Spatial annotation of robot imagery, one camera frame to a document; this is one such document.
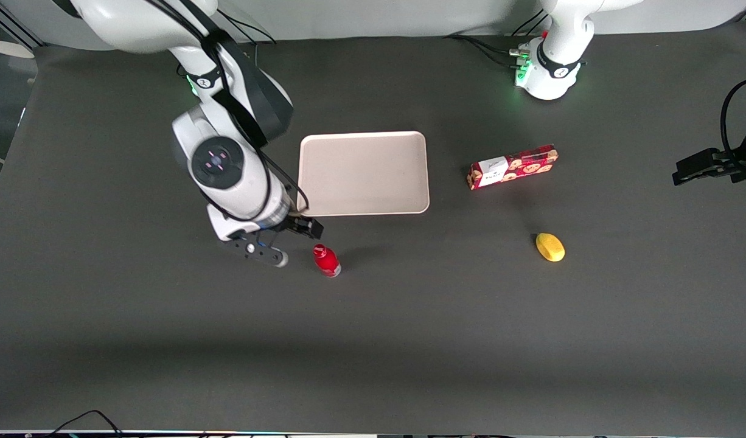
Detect white oval object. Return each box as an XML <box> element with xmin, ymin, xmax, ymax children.
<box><xmin>0</xmin><ymin>40</ymin><xmax>36</xmax><ymax>60</ymax></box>

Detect dark grey table mat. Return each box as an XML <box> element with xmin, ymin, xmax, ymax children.
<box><xmin>0</xmin><ymin>21</ymin><xmax>746</xmax><ymax>436</ymax></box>

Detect yellow lemon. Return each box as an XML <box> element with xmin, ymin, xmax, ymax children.
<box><xmin>535</xmin><ymin>232</ymin><xmax>566</xmax><ymax>263</ymax></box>

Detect red coke bottle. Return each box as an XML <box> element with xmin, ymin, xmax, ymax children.
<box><xmin>313</xmin><ymin>243</ymin><xmax>342</xmax><ymax>278</ymax></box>

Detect red cookie box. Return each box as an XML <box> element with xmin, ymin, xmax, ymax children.
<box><xmin>467</xmin><ymin>144</ymin><xmax>560</xmax><ymax>191</ymax></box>

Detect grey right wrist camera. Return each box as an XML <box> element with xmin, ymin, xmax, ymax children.
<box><xmin>222</xmin><ymin>234</ymin><xmax>289</xmax><ymax>269</ymax></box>

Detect black cables at arm base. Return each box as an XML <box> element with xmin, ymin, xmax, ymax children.
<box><xmin>445</xmin><ymin>34</ymin><xmax>529</xmax><ymax>69</ymax></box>

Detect black looped cable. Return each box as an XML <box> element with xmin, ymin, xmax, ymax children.
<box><xmin>720</xmin><ymin>77</ymin><xmax>746</xmax><ymax>153</ymax></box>

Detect black cable sleeve on arm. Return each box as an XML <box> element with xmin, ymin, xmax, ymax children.
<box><xmin>142</xmin><ymin>0</ymin><xmax>310</xmax><ymax>214</ymax></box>

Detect thin black floor cable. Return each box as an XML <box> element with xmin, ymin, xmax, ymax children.
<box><xmin>44</xmin><ymin>409</ymin><xmax>125</xmax><ymax>438</ymax></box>

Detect beige plastic tray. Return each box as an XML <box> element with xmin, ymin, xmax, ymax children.
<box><xmin>298</xmin><ymin>131</ymin><xmax>431</xmax><ymax>217</ymax></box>

